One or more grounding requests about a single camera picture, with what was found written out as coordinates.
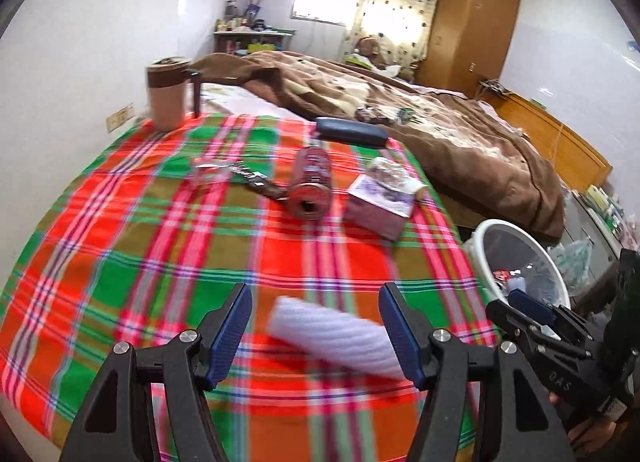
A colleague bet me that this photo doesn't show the white foam fruit net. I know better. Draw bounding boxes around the white foam fruit net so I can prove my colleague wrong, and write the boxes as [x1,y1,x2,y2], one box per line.
[267,297,405,381]

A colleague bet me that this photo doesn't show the purple grape milk carton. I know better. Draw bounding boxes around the purple grape milk carton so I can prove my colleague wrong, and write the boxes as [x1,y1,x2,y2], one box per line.
[343,174,414,241]

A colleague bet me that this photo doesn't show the patterned paper cup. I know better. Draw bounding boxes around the patterned paper cup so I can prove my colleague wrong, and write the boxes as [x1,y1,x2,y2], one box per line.
[366,157,427,201]

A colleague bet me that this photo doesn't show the brown coffee sachet wrapper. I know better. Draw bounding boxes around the brown coffee sachet wrapper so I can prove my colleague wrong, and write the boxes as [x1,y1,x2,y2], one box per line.
[228,162,288,203]

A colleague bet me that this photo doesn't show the red milk drink can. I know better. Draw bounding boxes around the red milk drink can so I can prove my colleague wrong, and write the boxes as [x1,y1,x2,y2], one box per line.
[286,146,333,221]

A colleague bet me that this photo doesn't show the white trash bin with bag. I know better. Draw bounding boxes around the white trash bin with bag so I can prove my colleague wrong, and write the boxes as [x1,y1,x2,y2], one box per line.
[463,219,570,307]

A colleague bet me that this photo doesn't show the person right hand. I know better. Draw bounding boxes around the person right hand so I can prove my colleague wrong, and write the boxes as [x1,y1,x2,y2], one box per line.
[567,416,627,461]

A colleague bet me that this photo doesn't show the plaid red green cloth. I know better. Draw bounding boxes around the plaid red green cloth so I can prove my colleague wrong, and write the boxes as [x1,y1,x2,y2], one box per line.
[1,115,498,461]

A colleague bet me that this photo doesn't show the wooden bed headboard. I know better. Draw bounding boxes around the wooden bed headboard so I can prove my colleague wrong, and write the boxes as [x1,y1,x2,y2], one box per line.
[480,90,613,193]

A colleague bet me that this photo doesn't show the brown fleece blanket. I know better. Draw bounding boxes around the brown fleece blanket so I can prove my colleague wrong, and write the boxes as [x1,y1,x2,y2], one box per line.
[193,51,565,243]

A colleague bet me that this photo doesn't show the dark blue glasses case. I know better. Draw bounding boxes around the dark blue glasses case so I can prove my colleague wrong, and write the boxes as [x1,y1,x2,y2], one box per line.
[316,117,388,149]

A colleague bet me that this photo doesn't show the small snack packet on blanket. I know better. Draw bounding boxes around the small snack packet on blanket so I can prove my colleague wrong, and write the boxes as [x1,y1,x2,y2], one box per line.
[355,106,396,125]

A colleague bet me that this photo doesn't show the white floral bed sheet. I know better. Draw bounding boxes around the white floral bed sheet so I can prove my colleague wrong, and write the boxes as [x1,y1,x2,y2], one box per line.
[201,83,302,120]

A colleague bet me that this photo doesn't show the pink brown thermos mug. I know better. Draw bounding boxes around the pink brown thermos mug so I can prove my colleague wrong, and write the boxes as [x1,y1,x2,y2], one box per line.
[146,56,203,132]

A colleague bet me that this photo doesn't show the wooden wardrobe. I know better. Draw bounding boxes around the wooden wardrobe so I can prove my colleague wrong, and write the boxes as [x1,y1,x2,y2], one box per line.
[416,0,521,97]

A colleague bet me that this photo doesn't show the teddy bear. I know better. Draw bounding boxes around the teddy bear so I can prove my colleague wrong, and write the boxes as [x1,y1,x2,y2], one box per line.
[355,36,400,77]

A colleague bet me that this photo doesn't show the cluttered shelf desk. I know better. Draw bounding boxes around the cluttered shelf desk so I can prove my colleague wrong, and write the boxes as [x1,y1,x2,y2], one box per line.
[212,0,296,57]

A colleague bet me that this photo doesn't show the heart pattern curtain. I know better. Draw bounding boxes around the heart pattern curtain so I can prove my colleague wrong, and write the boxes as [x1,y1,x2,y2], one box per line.
[341,0,438,68]

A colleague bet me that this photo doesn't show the wall power socket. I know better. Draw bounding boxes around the wall power socket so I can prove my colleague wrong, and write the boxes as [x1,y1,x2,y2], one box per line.
[105,104,134,133]

